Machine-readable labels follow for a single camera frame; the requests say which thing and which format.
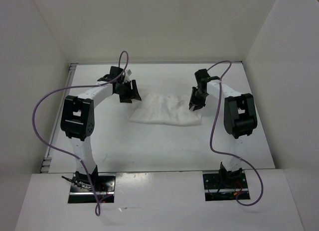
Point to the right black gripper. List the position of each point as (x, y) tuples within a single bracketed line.
[(198, 104)]

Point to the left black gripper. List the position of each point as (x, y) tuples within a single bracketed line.
[(127, 98)]

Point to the white pleated skirt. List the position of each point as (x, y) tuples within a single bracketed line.
[(164, 110)]

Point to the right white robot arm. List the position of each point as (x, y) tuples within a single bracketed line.
[(239, 119)]

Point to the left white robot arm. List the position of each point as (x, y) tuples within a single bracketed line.
[(78, 119)]

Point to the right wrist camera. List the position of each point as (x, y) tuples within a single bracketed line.
[(213, 78)]

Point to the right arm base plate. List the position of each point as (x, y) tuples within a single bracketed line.
[(216, 190)]

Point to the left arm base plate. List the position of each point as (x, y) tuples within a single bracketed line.
[(81, 192)]

